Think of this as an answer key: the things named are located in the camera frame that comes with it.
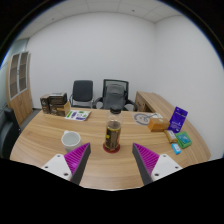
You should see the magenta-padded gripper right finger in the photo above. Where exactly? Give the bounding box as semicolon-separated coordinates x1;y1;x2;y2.
131;142;183;186

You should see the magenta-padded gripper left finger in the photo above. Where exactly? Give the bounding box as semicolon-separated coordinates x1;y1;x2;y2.
41;142;92;186

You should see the clear bottle with black cap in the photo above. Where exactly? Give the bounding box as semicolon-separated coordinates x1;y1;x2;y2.
103;105;124;153

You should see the white ceramic mug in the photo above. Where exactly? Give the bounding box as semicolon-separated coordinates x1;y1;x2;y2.
60;130;83;153

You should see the small blue box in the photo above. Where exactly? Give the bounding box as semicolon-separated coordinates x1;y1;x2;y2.
171;142;182;156

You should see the small tan box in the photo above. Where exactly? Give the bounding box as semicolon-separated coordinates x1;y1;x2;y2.
163;129;178;144

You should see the green box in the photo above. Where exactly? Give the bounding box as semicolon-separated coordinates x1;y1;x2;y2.
174;131;193;150

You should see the orange cardboard box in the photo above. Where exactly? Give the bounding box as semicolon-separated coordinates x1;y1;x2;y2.
147;117;171;133

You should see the flat round red coaster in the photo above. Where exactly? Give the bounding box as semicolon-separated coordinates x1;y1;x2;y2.
102;143;121;154

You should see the sheet with circle print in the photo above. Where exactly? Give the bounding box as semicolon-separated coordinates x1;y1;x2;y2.
133;112;164;127

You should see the green and white printed leaflet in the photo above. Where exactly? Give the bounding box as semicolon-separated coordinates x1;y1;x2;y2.
64;109;92;122

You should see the purple package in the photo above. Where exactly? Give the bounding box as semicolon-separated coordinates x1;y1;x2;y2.
167;106;189;134

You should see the wooden side desk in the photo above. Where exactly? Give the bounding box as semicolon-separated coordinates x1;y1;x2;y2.
134;91;178;114

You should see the small dark brown box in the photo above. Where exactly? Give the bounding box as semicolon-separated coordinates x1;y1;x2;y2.
39;94;51;115

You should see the large dark brown box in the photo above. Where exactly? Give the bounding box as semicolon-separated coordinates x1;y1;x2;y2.
48;92;68;106

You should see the black office chair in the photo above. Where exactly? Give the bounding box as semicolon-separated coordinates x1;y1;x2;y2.
69;79;95;109

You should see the black armchair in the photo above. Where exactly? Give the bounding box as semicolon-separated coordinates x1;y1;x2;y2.
0;106;22;159

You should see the wooden shelf cabinet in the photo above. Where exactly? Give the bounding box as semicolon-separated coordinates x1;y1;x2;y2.
5;50;34;126

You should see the grey mesh office chair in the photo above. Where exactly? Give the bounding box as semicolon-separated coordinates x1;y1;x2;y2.
93;78;138;112

